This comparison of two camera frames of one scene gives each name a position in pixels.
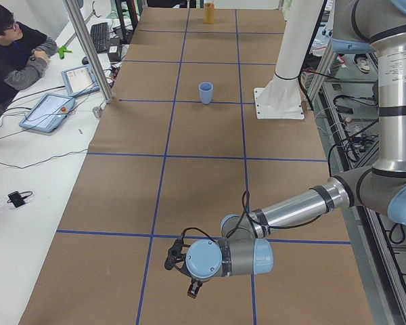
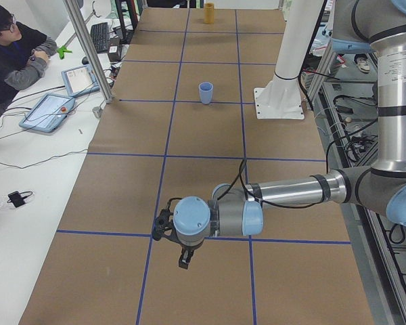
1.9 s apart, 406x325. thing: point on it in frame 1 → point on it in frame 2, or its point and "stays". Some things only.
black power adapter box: x=114 y=53 stays
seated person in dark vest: x=17 y=55 stays
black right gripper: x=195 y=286 → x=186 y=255
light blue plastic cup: x=206 y=91 stays
